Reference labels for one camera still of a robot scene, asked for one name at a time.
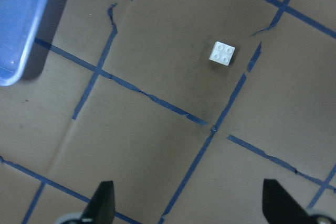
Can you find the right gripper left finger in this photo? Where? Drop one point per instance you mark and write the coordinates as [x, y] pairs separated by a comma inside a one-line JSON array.
[[101, 208]]

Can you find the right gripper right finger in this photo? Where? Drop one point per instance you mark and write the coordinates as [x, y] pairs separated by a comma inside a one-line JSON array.
[[278, 206]]

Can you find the blue plastic tray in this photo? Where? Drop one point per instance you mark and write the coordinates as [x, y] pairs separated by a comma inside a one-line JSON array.
[[20, 20]]

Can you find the white block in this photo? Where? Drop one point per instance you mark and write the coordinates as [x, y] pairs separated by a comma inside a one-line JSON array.
[[221, 53]]

